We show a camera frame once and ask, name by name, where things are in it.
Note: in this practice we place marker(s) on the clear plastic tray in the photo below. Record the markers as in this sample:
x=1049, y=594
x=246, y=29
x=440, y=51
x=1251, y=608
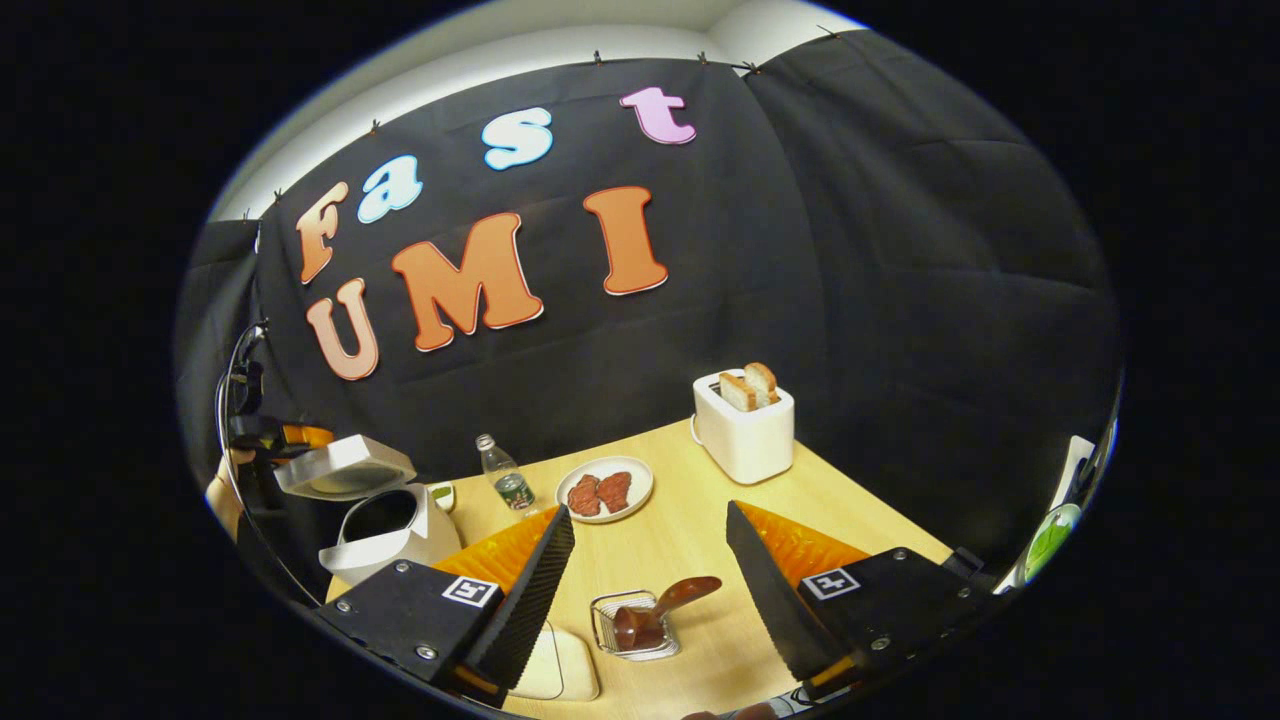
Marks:
x=585, y=680

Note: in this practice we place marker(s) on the brown wooden spoon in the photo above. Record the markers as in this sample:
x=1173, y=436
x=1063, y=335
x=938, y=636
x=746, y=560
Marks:
x=690, y=592

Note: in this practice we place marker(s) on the small white green cup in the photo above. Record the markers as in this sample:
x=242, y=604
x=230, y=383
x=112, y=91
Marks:
x=443, y=495

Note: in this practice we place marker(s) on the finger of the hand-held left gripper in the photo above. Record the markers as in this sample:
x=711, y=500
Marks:
x=305, y=436

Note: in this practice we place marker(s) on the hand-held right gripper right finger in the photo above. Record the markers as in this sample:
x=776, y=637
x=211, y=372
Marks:
x=770, y=600

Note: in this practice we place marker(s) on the black backdrop cloth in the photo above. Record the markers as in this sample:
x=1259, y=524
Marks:
x=850, y=300

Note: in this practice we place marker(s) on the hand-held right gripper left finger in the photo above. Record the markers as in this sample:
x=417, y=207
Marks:
x=530, y=600

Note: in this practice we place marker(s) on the red meat piece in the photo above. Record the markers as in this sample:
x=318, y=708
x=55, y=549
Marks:
x=584, y=496
x=614, y=491

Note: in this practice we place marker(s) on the black tape strip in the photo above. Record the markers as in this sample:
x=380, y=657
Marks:
x=962, y=560

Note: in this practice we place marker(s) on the glass bottle green label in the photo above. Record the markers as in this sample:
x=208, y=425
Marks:
x=512, y=488

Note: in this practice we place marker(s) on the white round plate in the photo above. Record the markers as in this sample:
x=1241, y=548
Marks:
x=640, y=475

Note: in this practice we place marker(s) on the white toaster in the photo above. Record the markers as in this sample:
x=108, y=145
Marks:
x=750, y=445

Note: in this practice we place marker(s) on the white rice cooker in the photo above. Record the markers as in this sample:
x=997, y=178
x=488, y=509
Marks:
x=400, y=545

